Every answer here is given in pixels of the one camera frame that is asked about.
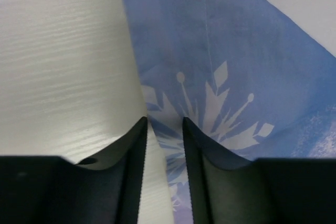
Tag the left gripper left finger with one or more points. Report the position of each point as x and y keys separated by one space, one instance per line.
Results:
x=102 y=188

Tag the blue pink Elsa cloth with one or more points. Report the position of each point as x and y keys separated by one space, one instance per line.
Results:
x=242 y=70

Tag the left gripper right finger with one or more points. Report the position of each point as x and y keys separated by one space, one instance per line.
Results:
x=227 y=188

